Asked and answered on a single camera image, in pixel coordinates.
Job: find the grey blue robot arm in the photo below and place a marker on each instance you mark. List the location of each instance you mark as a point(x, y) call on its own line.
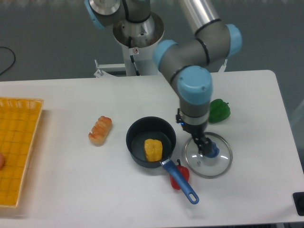
point(192, 84)

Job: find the green toy bell pepper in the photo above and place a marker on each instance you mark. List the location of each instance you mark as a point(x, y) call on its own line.
point(219, 111)

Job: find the yellow woven basket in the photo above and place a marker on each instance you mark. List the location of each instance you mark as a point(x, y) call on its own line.
point(19, 119)

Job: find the orange toy bread loaf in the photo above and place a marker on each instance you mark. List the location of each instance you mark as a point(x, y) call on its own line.
point(100, 130)

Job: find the black device at table edge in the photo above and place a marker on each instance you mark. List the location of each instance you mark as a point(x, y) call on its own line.
point(299, 202)

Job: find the orange object at left edge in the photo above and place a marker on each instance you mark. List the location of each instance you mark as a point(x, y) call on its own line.
point(2, 160)

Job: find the glass lid with blue knob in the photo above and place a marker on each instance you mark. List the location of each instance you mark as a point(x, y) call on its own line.
point(213, 165)

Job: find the red toy bell pepper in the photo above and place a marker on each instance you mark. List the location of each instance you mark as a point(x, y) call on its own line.
point(185, 173)

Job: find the yellow toy bell pepper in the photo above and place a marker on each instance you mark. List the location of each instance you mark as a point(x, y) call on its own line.
point(153, 150)

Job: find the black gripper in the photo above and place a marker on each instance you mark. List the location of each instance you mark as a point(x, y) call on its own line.
point(197, 133)

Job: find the dark pot with blue handle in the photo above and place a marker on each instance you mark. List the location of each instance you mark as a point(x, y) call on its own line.
point(158, 129)

